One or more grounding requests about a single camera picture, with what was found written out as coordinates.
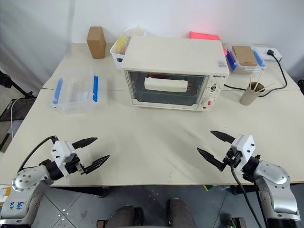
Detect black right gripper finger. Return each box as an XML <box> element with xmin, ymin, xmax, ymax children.
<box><xmin>196</xmin><ymin>147</ymin><xmax>227</xmax><ymax>172</ymax></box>
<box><xmin>209</xmin><ymin>130</ymin><xmax>236</xmax><ymax>144</ymax></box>

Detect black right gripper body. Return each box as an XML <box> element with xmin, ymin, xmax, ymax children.
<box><xmin>221</xmin><ymin>147</ymin><xmax>242</xmax><ymax>171</ymax></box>

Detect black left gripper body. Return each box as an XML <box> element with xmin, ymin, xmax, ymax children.
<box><xmin>65</xmin><ymin>153</ymin><xmax>87</xmax><ymax>176</ymax></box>

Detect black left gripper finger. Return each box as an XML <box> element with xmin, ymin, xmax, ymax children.
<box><xmin>83</xmin><ymin>154</ymin><xmax>111</xmax><ymax>175</ymax></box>
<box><xmin>71</xmin><ymin>137</ymin><xmax>99</xmax><ymax>151</ymax></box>

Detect white toaster oven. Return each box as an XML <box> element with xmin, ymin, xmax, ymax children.
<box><xmin>121</xmin><ymin>36</ymin><xmax>231</xmax><ymax>113</ymax></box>

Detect grey cup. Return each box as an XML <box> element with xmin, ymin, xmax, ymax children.
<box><xmin>239</xmin><ymin>81</ymin><xmax>266</xmax><ymax>106</ymax></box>

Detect empty clear blue-clip container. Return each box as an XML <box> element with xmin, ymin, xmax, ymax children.
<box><xmin>52</xmin><ymin>66</ymin><xmax>99</xmax><ymax>115</ymax></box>

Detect dark rounded shape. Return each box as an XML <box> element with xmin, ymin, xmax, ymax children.
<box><xmin>169</xmin><ymin>197</ymin><xmax>197</xmax><ymax>228</ymax></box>
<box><xmin>108</xmin><ymin>205</ymin><xmax>143</xmax><ymax>228</ymax></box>

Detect wooden stick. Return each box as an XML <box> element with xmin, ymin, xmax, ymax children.
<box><xmin>252</xmin><ymin>71</ymin><xmax>265</xmax><ymax>92</ymax></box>
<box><xmin>257</xmin><ymin>83</ymin><xmax>274</xmax><ymax>92</ymax></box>

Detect clear blue-clip container with box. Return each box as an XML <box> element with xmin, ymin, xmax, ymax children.
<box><xmin>224</xmin><ymin>43</ymin><xmax>267</xmax><ymax>75</ymax></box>

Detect flat brown box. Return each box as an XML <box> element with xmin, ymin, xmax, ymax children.
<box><xmin>231</xmin><ymin>45</ymin><xmax>258</xmax><ymax>67</ymax></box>

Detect white plastic basket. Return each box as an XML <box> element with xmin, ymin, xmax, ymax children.
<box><xmin>109</xmin><ymin>35</ymin><xmax>132</xmax><ymax>70</ymax></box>

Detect black tripod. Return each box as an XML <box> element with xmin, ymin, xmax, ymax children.
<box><xmin>0</xmin><ymin>70</ymin><xmax>35</xmax><ymax>98</ymax></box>

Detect white power strip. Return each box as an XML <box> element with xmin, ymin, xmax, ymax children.
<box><xmin>255</xmin><ymin>47</ymin><xmax>283</xmax><ymax>62</ymax></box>

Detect brown cardboard box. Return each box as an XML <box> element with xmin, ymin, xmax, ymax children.
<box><xmin>86</xmin><ymin>26</ymin><xmax>106</xmax><ymax>59</ymax></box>

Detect clear bag with yellow items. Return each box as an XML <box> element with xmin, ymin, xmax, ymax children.
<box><xmin>116</xmin><ymin>25</ymin><xmax>147</xmax><ymax>55</ymax></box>

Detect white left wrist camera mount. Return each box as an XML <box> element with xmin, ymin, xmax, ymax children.
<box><xmin>50</xmin><ymin>140</ymin><xmax>77</xmax><ymax>179</ymax></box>

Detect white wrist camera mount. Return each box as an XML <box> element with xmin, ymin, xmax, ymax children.
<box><xmin>230</xmin><ymin>134</ymin><xmax>256</xmax><ymax>173</ymax></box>
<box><xmin>50</xmin><ymin>140</ymin><xmax>77</xmax><ymax>179</ymax></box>

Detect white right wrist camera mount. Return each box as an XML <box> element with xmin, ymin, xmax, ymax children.
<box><xmin>230</xmin><ymin>134</ymin><xmax>256</xmax><ymax>173</ymax></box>

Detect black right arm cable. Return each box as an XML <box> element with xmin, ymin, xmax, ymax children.
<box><xmin>230</xmin><ymin>163</ymin><xmax>258</xmax><ymax>228</ymax></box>

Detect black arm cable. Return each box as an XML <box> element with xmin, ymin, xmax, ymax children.
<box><xmin>230</xmin><ymin>163</ymin><xmax>258</xmax><ymax>228</ymax></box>
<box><xmin>17</xmin><ymin>135</ymin><xmax>59</xmax><ymax>172</ymax></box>

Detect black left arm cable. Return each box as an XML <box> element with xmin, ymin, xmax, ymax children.
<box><xmin>17</xmin><ymin>135</ymin><xmax>59</xmax><ymax>172</ymax></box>

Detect white floor cable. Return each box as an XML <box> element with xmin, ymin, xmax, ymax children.
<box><xmin>9</xmin><ymin>99</ymin><xmax>18</xmax><ymax>136</ymax></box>

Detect black power cable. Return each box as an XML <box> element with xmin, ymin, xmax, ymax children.
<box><xmin>224</xmin><ymin>54</ymin><xmax>288</xmax><ymax>98</ymax></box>

